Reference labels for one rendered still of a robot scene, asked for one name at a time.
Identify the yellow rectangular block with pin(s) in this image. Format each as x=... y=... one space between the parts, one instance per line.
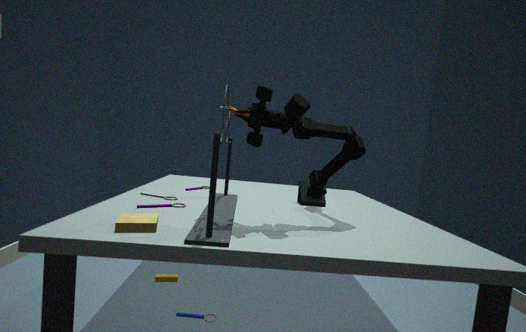
x=166 y=278
x=137 y=223

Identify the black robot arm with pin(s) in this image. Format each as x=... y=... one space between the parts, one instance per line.
x=305 y=128

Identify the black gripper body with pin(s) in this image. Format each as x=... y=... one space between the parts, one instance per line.
x=267 y=118

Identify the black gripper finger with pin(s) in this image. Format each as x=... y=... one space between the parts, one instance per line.
x=254 y=109
x=252 y=123

